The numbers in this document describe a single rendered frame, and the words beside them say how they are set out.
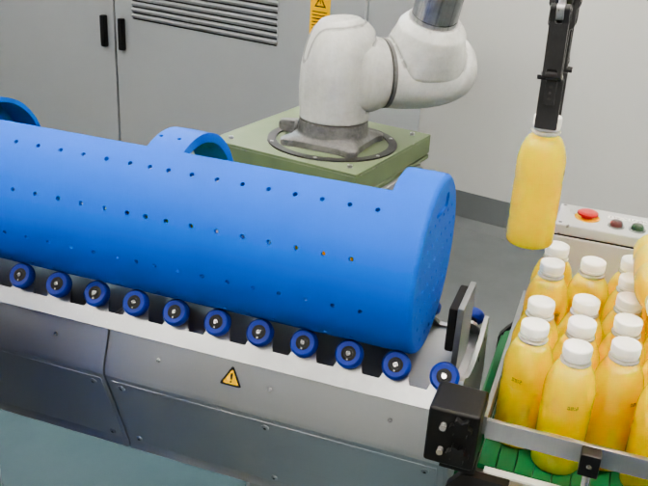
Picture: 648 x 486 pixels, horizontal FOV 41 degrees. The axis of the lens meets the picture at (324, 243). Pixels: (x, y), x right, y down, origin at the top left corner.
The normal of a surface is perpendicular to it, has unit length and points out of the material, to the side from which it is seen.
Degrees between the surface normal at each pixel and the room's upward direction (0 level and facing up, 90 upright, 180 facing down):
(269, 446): 109
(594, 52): 90
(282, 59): 90
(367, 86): 89
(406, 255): 62
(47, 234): 96
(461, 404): 0
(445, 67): 105
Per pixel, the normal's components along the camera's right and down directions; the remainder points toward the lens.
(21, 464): 0.06, -0.90
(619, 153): -0.51, 0.34
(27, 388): -0.35, 0.65
